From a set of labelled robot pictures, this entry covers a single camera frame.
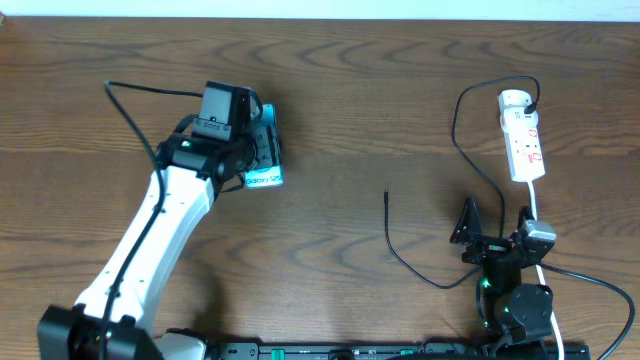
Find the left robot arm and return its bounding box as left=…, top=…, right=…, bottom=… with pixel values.
left=37, top=81, right=283, bottom=359

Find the white USB charger adapter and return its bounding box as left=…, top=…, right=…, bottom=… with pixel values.
left=498, top=89, right=532, bottom=113

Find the black USB charging cable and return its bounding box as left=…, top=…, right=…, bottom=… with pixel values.
left=383, top=75, right=542, bottom=291

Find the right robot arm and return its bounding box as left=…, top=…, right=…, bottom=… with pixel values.
left=450, top=197, right=556, bottom=357

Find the white power strip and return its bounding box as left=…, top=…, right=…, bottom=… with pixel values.
left=500, top=106, right=545, bottom=183

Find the white power strip cord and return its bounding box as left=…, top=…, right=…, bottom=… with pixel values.
left=526, top=180, right=566, bottom=360

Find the right camera black cable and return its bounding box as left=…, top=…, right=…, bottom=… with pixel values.
left=542, top=261, right=637, bottom=360

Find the Galaxy S25 smartphone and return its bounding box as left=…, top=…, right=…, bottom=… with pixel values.
left=244, top=104, right=284, bottom=189

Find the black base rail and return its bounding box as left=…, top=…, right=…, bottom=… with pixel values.
left=159, top=340, right=591, bottom=360

